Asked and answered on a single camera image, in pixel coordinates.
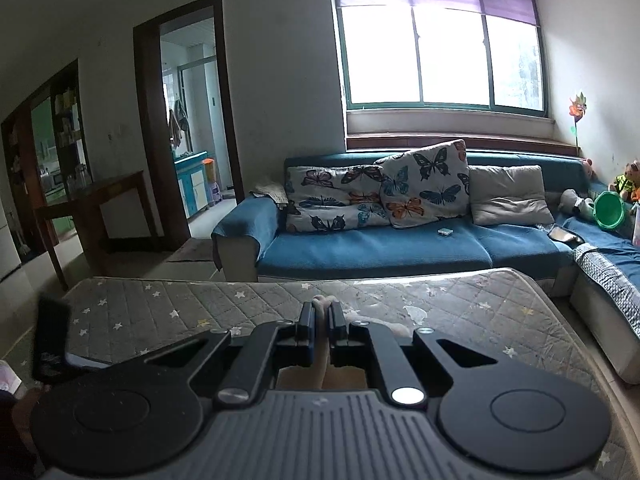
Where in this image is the brown doormat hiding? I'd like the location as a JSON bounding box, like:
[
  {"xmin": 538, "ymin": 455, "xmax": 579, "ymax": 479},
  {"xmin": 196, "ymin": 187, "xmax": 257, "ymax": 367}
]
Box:
[{"xmin": 165, "ymin": 237, "xmax": 218, "ymax": 263}]

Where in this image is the hanging towel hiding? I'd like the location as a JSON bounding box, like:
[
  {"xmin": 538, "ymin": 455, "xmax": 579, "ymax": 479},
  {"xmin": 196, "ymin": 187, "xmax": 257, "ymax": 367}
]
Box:
[{"xmin": 167, "ymin": 99, "xmax": 190, "ymax": 151}]

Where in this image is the cream knit top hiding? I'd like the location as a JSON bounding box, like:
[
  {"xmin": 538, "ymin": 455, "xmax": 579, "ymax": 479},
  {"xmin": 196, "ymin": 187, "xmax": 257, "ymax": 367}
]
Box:
[{"xmin": 277, "ymin": 296, "xmax": 416, "ymax": 392}]

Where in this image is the green plastic basin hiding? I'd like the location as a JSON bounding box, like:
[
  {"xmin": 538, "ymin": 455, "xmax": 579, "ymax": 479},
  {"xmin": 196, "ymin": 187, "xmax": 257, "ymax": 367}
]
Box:
[{"xmin": 593, "ymin": 191, "xmax": 626, "ymax": 232}]

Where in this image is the grey plush toy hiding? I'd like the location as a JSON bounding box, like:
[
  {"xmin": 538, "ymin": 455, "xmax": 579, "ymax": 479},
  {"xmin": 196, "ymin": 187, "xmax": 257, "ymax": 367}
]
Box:
[{"xmin": 557, "ymin": 189, "xmax": 598, "ymax": 222}]

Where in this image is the blue bathroom cabinet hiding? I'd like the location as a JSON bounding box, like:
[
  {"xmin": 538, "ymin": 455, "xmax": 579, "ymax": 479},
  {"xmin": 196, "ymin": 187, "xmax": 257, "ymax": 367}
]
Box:
[{"xmin": 174, "ymin": 151, "xmax": 210, "ymax": 218}]

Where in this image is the dark wooden shelf cabinet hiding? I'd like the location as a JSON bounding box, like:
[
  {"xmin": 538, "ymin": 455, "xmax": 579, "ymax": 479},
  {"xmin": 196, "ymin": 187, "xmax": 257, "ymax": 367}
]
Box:
[{"xmin": 0, "ymin": 60, "xmax": 93, "ymax": 261}]

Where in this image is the yellow-green plush toy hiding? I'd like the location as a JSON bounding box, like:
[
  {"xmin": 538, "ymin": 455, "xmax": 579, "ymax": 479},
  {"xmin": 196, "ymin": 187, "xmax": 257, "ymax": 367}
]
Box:
[{"xmin": 609, "ymin": 160, "xmax": 640, "ymax": 203}]

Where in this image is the grey patterned sofa throw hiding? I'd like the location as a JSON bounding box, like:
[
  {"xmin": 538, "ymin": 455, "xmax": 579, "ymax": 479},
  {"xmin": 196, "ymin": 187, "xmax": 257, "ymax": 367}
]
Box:
[{"xmin": 572, "ymin": 244, "xmax": 640, "ymax": 338}]

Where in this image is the dark flat pouch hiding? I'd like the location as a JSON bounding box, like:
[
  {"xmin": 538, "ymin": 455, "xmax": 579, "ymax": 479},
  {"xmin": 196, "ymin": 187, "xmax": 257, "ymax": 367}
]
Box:
[{"xmin": 547, "ymin": 226, "xmax": 583, "ymax": 246}]

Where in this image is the long butterfly-print cushion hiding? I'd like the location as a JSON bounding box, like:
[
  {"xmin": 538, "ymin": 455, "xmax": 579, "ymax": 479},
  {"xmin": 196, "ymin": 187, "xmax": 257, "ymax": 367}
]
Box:
[{"xmin": 286, "ymin": 164, "xmax": 391, "ymax": 233}]

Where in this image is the green-framed window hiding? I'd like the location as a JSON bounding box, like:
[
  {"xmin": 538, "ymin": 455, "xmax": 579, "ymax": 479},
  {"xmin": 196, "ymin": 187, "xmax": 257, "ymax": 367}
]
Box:
[{"xmin": 334, "ymin": 0, "xmax": 548, "ymax": 113}]

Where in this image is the colourful pinwheel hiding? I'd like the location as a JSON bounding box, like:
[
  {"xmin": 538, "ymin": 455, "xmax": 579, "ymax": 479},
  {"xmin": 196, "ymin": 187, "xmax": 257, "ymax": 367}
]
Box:
[{"xmin": 567, "ymin": 92, "xmax": 588, "ymax": 158}]

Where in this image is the beige folded towel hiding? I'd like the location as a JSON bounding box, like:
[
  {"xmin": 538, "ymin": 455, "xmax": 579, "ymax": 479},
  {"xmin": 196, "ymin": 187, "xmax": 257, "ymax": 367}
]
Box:
[{"xmin": 250, "ymin": 180, "xmax": 290, "ymax": 204}]

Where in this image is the dark wooden console table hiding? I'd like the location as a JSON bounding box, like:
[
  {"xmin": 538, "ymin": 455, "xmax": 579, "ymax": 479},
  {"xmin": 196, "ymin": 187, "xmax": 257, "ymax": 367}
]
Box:
[{"xmin": 34, "ymin": 170, "xmax": 161, "ymax": 291}]

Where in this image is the dark wooden door frame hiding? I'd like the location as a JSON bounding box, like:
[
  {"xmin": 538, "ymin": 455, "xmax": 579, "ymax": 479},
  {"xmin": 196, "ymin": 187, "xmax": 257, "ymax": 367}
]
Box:
[{"xmin": 133, "ymin": 0, "xmax": 246, "ymax": 251}]

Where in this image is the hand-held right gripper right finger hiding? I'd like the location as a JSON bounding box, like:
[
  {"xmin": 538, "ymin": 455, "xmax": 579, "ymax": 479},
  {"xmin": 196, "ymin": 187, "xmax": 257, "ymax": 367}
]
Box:
[{"xmin": 327, "ymin": 301, "xmax": 498, "ymax": 407}]

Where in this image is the blue sofa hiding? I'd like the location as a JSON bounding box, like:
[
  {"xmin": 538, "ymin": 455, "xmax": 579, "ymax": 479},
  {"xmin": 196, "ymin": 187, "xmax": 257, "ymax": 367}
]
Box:
[{"xmin": 211, "ymin": 150, "xmax": 640, "ymax": 386}]

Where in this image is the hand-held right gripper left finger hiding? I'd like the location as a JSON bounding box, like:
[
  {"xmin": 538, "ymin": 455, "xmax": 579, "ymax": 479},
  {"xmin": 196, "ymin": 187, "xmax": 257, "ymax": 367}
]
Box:
[{"xmin": 144, "ymin": 301, "xmax": 317, "ymax": 408}]

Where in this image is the square butterfly-print cushion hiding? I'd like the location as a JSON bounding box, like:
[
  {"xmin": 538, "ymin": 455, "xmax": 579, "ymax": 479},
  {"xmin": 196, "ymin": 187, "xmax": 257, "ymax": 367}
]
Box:
[{"xmin": 375, "ymin": 139, "xmax": 472, "ymax": 228}]

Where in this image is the beige cushion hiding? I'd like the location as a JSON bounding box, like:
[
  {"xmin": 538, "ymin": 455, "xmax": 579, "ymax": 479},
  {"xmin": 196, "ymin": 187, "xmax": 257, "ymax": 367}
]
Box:
[{"xmin": 469, "ymin": 164, "xmax": 555, "ymax": 226}]

